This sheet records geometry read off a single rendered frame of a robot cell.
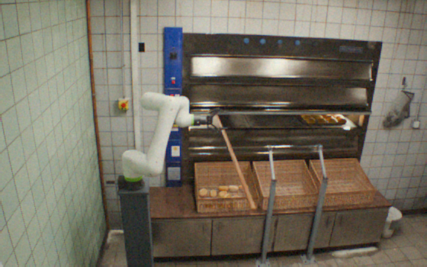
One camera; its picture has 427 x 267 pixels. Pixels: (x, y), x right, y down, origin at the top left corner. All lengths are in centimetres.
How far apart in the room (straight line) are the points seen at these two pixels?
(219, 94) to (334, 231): 177
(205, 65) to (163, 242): 166
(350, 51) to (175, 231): 237
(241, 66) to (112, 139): 140
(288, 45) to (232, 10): 62
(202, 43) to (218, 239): 181
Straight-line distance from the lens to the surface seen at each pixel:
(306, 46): 336
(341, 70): 353
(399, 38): 379
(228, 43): 317
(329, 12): 339
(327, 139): 374
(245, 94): 328
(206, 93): 323
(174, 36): 308
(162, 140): 219
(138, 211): 243
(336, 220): 358
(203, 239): 333
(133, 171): 228
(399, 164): 434
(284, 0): 323
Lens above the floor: 243
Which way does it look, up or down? 21 degrees down
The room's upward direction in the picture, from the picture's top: 2 degrees clockwise
